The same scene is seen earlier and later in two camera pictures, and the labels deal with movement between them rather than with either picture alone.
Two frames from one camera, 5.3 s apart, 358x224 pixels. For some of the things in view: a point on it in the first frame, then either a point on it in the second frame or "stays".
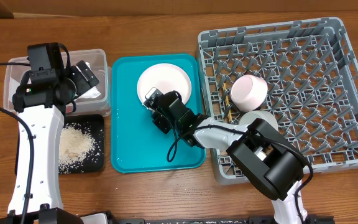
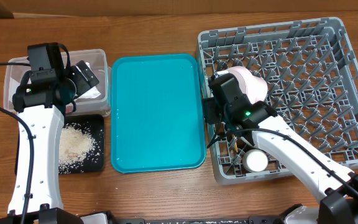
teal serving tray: (137, 145) stays
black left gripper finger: (83, 77) stays
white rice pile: (76, 144) stays
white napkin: (91, 93) stays
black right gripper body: (165, 121) → (214, 109)
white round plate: (166, 78) → (217, 73)
